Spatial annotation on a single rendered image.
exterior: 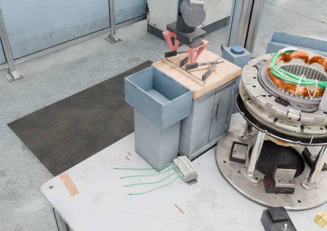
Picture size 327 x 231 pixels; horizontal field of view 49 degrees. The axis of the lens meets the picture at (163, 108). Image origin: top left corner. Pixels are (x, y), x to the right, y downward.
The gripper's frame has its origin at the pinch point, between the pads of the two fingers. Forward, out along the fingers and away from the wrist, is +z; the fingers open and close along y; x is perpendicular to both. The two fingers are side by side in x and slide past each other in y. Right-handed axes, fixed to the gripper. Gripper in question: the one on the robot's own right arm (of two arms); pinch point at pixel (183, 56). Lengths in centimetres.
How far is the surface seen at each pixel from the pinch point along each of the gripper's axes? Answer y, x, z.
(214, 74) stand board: 10.6, 2.6, 2.2
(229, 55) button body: 1.9, 20.5, 6.4
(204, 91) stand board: 13.4, -4.7, 3.2
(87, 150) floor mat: -82, 7, 109
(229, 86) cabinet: 12.5, 8.2, 7.6
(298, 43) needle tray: 12.7, 45.4, 5.4
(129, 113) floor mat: -95, 50, 109
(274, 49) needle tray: 11.0, 33.0, 4.2
